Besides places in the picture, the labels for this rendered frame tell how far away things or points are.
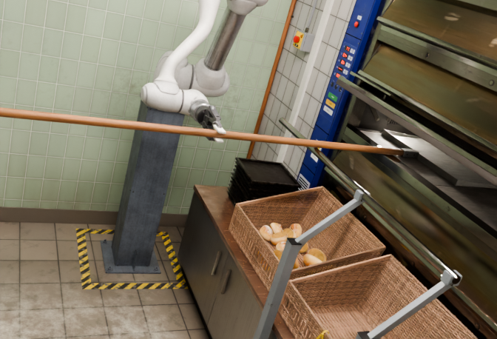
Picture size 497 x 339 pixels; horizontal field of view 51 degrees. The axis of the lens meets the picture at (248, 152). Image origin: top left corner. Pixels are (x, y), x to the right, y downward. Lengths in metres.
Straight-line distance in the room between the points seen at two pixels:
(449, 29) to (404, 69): 0.28
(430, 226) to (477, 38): 0.75
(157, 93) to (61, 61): 1.01
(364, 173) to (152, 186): 1.15
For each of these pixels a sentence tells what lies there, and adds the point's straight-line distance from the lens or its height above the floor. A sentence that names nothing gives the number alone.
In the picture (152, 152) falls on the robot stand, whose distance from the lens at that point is 2.85.
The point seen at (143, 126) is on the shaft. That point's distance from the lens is 1.92.
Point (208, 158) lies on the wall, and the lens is 3.50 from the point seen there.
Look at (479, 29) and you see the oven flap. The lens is 2.20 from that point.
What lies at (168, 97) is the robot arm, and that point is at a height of 1.22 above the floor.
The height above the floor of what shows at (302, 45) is 1.44.
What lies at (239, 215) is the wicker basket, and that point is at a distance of 2.52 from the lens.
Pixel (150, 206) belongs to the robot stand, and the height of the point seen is 0.41.
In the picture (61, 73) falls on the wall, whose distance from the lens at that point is 3.12.
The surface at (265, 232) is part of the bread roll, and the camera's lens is 2.60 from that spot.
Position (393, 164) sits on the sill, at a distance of 2.40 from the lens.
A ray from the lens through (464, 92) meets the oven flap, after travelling 2.19.
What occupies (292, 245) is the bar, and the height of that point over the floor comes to 0.95.
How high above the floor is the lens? 1.86
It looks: 21 degrees down
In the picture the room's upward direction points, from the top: 16 degrees clockwise
